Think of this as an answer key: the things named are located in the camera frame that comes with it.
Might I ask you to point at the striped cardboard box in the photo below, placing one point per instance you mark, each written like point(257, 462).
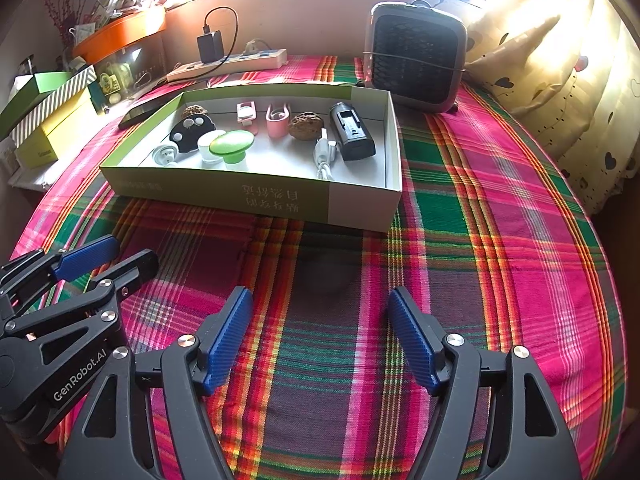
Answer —
point(55, 102)

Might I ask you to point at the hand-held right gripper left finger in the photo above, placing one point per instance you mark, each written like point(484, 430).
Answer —
point(230, 340)

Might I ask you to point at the black massager body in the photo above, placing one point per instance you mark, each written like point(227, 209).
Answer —
point(352, 147)

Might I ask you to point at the small green ornament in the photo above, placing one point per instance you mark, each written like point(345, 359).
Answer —
point(110, 87)

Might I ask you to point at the green mushroom massager head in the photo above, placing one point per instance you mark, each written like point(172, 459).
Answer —
point(230, 144)

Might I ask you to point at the grey ball massager head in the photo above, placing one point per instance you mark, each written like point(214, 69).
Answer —
point(164, 155)

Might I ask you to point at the black and white disc head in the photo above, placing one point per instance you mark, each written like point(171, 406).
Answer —
point(187, 137)

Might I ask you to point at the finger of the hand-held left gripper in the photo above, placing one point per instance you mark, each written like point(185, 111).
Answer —
point(87, 257)
point(137, 267)

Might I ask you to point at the orange tray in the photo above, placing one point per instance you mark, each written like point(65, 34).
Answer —
point(125, 35)

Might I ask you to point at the brown walnut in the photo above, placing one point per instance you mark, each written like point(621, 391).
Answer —
point(192, 111)
point(305, 126)

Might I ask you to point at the black smartphone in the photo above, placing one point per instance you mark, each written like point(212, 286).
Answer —
point(142, 112)

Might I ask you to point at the red flower branches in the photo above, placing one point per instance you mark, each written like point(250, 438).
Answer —
point(62, 5)

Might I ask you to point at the white flat tray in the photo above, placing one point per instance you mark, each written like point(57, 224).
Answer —
point(35, 175)

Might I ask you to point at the pink and green plaid blanket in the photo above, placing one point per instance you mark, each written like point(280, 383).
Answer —
point(500, 260)

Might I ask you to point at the grey small fan heater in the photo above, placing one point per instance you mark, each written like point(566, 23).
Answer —
point(415, 55)

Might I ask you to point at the black charger adapter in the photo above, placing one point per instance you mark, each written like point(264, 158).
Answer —
point(210, 47)

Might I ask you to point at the pink clip with mint pad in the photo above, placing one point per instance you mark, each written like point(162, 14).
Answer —
point(246, 117)

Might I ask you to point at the cream heart print curtain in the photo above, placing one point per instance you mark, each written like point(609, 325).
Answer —
point(565, 85)

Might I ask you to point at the beige power strip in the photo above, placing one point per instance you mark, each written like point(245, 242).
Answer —
point(240, 65)

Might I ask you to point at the green and white cardboard box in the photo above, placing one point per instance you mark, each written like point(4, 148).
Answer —
point(360, 205)

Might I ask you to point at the white plug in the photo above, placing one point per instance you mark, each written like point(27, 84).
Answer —
point(257, 49)

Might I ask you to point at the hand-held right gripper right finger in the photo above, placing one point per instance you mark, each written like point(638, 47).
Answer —
point(412, 340)

